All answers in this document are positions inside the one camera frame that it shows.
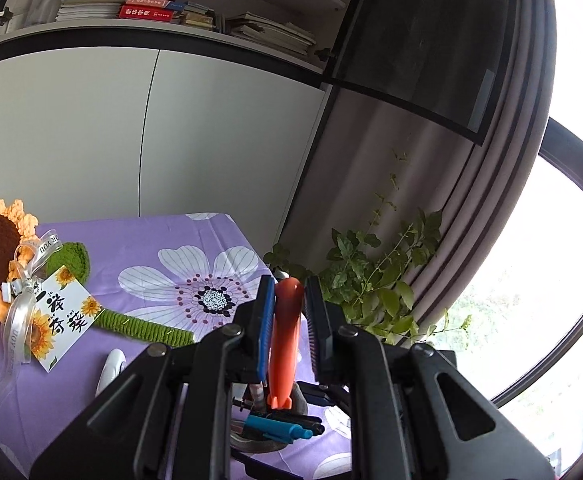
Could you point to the stack of small books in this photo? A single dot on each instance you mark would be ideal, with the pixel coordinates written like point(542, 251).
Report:
point(199, 17)

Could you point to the purple floral tablecloth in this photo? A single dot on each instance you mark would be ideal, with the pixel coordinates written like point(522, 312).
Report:
point(136, 250)

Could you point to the white correction pen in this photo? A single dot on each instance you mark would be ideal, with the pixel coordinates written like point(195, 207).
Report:
point(110, 370)

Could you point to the grey shelf pen cup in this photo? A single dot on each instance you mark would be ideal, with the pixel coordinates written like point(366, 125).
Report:
point(44, 2)

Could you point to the stack of red books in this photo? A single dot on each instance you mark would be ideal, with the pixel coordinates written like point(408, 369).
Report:
point(146, 10)

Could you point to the blue pen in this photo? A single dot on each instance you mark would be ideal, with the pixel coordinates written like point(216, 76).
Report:
point(276, 427)

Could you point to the stack of paper booklets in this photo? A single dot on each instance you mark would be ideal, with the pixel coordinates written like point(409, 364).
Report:
point(271, 35)

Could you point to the black pen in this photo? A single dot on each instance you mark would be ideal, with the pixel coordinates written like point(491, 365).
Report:
point(306, 422)

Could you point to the white dotted pen holder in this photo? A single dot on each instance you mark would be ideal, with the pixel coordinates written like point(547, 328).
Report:
point(300, 402)

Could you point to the white satin ribbon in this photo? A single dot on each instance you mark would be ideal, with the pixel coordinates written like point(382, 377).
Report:
point(21, 310)

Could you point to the white bookcase cabinet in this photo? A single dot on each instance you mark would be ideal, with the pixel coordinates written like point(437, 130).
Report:
point(211, 150)

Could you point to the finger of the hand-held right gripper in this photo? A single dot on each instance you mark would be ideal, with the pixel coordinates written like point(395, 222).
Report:
point(321, 394)

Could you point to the green potted plant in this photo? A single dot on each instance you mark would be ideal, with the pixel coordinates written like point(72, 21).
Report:
point(371, 280)

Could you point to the black window frame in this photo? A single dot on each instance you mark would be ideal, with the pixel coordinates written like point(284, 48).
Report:
point(579, 152)

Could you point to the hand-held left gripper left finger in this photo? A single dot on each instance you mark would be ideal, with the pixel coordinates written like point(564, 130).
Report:
point(264, 340)

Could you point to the pink grey curtain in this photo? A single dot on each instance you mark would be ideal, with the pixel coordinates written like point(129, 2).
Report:
point(471, 185)

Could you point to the dark glass cabinet door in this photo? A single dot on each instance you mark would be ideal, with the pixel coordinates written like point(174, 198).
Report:
point(421, 35)

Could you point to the orange pen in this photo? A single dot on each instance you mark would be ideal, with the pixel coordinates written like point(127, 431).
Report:
point(285, 330)

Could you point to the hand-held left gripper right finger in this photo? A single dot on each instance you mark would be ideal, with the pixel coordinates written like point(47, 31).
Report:
point(316, 340)

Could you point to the white sunflower gift tag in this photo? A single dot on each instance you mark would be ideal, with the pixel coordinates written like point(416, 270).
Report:
point(66, 315)

